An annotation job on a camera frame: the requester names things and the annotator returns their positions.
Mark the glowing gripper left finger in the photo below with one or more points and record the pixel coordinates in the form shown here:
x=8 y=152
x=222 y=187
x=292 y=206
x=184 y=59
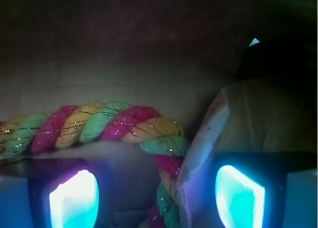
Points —
x=48 y=193

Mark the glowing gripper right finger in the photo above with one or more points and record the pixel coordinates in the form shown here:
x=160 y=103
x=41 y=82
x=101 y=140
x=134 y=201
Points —
x=261 y=190

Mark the brown paper bag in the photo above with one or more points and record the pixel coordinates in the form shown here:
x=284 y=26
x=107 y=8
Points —
x=149 y=92

